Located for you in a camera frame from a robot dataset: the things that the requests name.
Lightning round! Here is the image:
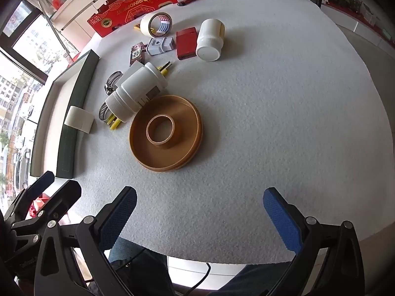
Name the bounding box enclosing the red plastic stool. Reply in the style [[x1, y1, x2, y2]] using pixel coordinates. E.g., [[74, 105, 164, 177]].
[[29, 193, 51, 219]]

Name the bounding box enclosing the metal hose clamp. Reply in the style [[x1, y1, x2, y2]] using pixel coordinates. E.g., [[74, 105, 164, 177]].
[[103, 70, 124, 94], [98, 102, 115, 122]]

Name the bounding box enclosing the grey shallow tray box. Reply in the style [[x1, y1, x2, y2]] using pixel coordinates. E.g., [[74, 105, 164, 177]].
[[30, 50, 100, 179]]

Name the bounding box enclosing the black cable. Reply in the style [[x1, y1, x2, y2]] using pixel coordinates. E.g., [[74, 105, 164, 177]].
[[176, 262, 212, 296]]

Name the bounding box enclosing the white tape roll striped label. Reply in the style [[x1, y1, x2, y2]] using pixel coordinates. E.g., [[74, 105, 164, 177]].
[[140, 12, 173, 37]]

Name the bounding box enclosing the red cardboard box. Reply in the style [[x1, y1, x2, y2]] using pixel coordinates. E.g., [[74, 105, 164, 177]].
[[87, 0, 189, 38]]

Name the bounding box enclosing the white power adapter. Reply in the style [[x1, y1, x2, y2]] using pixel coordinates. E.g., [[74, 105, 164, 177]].
[[146, 36, 176, 56]]

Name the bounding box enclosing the white bottle yellow label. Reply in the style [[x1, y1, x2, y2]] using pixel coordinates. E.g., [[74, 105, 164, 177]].
[[196, 18, 226, 62]]

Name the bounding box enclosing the round wooden tray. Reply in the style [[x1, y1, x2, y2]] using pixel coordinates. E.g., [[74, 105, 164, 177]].
[[129, 95, 204, 171]]

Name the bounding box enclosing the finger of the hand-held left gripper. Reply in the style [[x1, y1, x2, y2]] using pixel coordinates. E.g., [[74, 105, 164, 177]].
[[36, 179, 82, 227], [4, 171, 55, 220]]

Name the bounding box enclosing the person's right leg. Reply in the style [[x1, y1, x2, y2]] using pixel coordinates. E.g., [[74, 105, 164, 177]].
[[210, 260, 297, 296]]

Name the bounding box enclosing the red case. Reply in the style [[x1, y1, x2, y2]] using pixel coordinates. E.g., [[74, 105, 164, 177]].
[[176, 27, 197, 60]]

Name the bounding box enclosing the person's left leg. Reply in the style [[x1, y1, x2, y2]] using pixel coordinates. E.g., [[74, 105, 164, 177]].
[[108, 237, 169, 296]]

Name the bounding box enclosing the white cabinet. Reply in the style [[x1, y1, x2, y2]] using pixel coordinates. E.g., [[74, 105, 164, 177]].
[[49, 0, 130, 33]]

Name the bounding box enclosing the plain white tape roll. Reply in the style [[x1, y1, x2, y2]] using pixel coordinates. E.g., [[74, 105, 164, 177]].
[[64, 106, 94, 134]]

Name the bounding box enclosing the person's leg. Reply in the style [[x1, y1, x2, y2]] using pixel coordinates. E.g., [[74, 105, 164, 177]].
[[210, 260, 297, 296], [108, 237, 169, 296]]

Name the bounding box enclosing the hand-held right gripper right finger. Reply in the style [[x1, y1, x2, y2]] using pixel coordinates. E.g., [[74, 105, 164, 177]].
[[263, 187, 366, 296]]

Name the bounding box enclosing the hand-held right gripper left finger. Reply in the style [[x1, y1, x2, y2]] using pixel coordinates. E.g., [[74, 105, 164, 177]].
[[34, 186, 169, 296]]

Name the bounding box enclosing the white bottle grey label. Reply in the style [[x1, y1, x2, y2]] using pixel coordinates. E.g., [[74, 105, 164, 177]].
[[105, 62, 169, 122]]

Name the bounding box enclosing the dark printed snack packet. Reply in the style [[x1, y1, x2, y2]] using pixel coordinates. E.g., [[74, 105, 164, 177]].
[[129, 42, 145, 67]]

